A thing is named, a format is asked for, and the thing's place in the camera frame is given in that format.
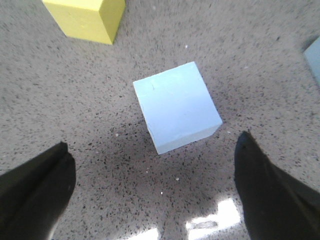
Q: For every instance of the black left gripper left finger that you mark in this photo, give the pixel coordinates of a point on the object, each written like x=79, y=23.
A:
x=34, y=195

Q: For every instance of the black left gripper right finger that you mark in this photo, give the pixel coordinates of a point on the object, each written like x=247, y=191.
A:
x=276, y=206

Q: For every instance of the light blue foam cube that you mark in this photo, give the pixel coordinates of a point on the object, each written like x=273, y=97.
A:
x=177, y=107

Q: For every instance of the yellow foam cube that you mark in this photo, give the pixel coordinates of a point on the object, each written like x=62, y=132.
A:
x=91, y=20

